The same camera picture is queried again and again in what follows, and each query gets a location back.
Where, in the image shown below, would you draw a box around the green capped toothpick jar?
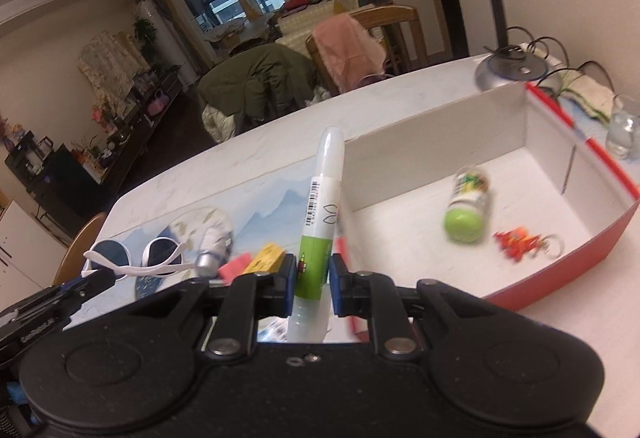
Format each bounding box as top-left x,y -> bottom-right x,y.
444,166 -> 494,243

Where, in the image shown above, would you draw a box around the round back wooden chair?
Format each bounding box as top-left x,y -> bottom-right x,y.
52,212 -> 109,287

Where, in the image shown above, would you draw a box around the red orange keychain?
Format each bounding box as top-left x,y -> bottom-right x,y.
492,227 -> 566,265

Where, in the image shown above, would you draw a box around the black lamp cable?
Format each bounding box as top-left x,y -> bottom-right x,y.
504,25 -> 622,94

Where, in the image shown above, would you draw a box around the blue landscape table mat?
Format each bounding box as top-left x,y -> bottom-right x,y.
62,157 -> 351,344

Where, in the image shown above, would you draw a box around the clear drinking glass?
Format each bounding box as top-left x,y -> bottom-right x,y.
606,94 -> 640,159

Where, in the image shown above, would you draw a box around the floral quilt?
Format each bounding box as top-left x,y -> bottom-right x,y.
201,108 -> 237,145

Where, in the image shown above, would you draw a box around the white green glue stick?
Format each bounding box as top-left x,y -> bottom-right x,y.
286,127 -> 347,344

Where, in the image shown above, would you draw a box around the white green knitted cloth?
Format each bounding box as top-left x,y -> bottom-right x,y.
549,68 -> 626,123

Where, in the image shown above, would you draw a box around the small clear bottle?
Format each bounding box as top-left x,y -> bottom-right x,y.
195,225 -> 234,277

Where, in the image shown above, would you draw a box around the pink fluffy cloth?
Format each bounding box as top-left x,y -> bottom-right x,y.
312,12 -> 386,93

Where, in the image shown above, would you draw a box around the floral wall cloth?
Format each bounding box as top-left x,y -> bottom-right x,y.
77,30 -> 152,104

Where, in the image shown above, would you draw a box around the grey desk lamp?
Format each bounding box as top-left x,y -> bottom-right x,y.
390,0 -> 549,91

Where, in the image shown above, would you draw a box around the olive green jacket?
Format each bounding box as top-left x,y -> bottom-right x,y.
197,42 -> 321,126

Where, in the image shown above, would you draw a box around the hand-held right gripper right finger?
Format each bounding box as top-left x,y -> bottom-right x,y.
330,254 -> 441,361

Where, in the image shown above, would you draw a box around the red cardboard box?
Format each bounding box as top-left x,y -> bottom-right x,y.
336,82 -> 640,335

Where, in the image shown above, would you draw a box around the wooden dining chair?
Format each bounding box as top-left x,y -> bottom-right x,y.
305,5 -> 431,89

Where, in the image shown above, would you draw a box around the white tower air conditioner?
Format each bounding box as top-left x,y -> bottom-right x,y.
137,0 -> 175,68

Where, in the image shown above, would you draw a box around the white framed sunglasses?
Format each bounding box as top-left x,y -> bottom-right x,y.
82,238 -> 190,279

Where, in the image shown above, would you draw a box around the white cabinet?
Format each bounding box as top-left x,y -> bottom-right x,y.
0,200 -> 69,307

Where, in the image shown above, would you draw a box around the green potted plant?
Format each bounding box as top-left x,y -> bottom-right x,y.
132,16 -> 159,59

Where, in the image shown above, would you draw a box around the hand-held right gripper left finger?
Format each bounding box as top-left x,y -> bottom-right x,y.
187,254 -> 297,361

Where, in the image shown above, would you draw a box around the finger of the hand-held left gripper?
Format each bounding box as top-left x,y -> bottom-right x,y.
62,268 -> 118,313

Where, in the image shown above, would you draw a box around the dark tv cabinet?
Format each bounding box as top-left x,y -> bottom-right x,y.
4,68 -> 183,229

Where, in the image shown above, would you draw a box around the small yellow box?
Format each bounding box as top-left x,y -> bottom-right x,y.
243,243 -> 285,276

